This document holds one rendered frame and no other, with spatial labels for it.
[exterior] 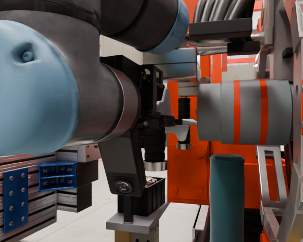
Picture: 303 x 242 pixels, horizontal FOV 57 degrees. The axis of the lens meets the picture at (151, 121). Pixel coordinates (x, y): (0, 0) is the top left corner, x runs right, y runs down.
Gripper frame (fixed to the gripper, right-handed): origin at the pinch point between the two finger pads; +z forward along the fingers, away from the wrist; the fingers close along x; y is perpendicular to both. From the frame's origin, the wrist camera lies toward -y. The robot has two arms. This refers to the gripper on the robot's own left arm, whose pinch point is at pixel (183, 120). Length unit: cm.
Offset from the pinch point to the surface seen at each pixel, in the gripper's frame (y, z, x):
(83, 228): 83, 12, -143
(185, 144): 6.8, -0.9, 2.1
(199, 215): 44, 35, -35
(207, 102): -3.8, -10.7, 22.2
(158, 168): 7.6, -24.6, 26.2
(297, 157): 4.1, -15.8, 44.8
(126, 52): -180, 270, -626
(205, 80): -11.1, 2.6, 6.3
